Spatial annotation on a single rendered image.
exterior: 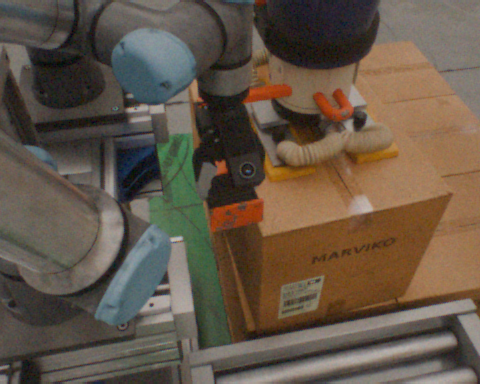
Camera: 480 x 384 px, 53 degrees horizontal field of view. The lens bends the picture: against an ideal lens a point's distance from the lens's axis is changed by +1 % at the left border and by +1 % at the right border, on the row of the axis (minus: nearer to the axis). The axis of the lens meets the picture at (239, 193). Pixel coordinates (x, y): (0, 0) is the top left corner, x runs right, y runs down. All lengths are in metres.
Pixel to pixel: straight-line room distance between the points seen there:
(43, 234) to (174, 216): 1.76
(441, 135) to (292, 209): 1.00
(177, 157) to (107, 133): 1.33
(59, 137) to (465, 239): 1.12
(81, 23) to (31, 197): 0.24
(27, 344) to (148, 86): 0.40
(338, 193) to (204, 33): 0.54
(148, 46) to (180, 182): 1.84
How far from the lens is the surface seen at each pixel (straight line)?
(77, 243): 0.46
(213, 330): 1.85
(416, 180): 1.05
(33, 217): 0.40
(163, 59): 0.49
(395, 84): 2.04
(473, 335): 1.30
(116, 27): 0.54
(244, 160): 0.64
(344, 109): 0.95
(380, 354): 1.26
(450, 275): 1.44
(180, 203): 2.21
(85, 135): 1.13
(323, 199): 0.97
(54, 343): 0.73
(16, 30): 0.52
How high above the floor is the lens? 1.66
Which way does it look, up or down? 48 degrees down
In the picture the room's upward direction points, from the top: straight up
